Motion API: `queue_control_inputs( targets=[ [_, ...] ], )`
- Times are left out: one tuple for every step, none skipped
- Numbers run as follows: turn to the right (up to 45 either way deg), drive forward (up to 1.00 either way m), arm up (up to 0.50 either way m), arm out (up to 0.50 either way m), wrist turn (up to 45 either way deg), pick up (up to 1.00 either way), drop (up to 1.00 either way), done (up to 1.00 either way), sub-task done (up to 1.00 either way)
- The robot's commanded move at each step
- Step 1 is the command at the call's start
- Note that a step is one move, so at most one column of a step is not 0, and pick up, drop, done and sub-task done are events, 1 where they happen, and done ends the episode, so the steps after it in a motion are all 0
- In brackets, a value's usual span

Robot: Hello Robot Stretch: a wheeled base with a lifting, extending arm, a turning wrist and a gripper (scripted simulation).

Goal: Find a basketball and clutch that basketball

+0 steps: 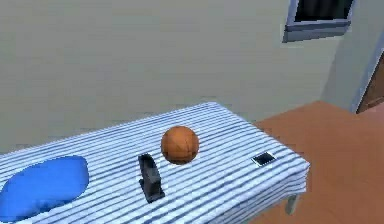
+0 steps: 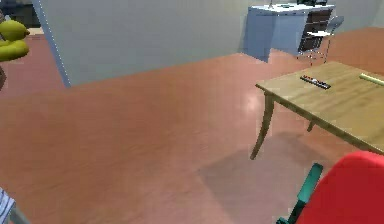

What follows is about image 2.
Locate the pale blue desk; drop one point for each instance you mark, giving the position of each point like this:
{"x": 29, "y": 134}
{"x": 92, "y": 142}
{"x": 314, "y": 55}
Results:
{"x": 273, "y": 30}

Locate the black remote control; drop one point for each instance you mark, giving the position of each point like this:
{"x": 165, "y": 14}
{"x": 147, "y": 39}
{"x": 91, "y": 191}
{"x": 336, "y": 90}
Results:
{"x": 315, "y": 82}

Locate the wooden table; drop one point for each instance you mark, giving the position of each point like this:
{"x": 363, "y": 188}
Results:
{"x": 336, "y": 103}

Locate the red and teal chair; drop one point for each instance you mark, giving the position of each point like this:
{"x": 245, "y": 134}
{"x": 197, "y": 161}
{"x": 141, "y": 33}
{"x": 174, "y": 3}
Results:
{"x": 346, "y": 193}

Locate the pale yellow stick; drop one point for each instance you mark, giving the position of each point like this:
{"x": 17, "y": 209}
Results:
{"x": 371, "y": 79}

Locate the striped white cloth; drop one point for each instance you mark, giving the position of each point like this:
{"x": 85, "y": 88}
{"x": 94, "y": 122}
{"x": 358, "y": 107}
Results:
{"x": 5, "y": 208}

